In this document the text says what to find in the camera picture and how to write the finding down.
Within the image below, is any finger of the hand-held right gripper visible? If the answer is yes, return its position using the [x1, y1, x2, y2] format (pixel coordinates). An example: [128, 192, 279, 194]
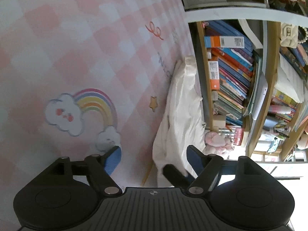
[163, 164, 190, 188]

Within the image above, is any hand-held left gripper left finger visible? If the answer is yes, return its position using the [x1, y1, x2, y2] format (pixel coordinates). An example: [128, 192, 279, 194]
[47, 145, 122, 197]

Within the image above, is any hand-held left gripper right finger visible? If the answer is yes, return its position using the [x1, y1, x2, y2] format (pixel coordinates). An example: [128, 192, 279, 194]
[185, 145, 263, 196]

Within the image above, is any cream t-shirt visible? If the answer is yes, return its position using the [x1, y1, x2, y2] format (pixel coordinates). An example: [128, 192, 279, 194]
[153, 55, 208, 188]

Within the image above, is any white pink plush bunny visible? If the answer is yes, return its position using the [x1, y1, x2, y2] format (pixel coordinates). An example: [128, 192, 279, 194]
[204, 131, 235, 157]

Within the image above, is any flat white orange box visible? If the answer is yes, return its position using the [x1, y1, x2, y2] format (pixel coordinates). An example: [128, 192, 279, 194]
[207, 60, 220, 90]

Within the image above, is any row of colourful books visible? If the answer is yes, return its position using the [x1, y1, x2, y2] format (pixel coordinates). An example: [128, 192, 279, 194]
[204, 20, 263, 128]

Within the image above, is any pile of colourful booklets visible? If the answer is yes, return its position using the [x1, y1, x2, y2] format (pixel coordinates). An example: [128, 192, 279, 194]
[263, 46, 308, 156]

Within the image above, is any pink checked cartoon desk mat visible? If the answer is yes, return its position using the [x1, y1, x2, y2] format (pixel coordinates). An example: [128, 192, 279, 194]
[0, 0, 205, 190]

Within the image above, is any curved white booklet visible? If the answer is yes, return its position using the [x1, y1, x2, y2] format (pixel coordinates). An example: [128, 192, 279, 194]
[237, 19, 264, 50]

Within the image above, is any white frame wooden bookshelf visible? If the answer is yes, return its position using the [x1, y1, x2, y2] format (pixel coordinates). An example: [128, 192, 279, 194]
[178, 0, 308, 181]

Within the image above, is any beige handbag with pearl handle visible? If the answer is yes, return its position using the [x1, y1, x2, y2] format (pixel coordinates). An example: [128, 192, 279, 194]
[280, 22, 308, 48]

